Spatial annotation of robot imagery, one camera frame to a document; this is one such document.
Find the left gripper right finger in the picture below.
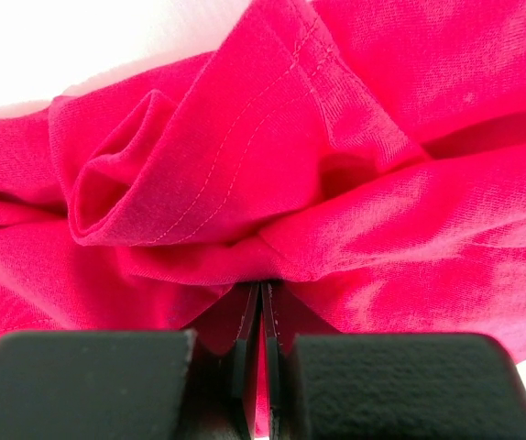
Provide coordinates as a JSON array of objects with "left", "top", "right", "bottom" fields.
[{"left": 260, "top": 281, "right": 526, "bottom": 439}]

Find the red t shirt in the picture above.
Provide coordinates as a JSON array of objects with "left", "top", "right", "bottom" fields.
[{"left": 0, "top": 0, "right": 526, "bottom": 436}]

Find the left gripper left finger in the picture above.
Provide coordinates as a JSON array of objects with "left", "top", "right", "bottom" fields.
[{"left": 0, "top": 284, "right": 259, "bottom": 439}]

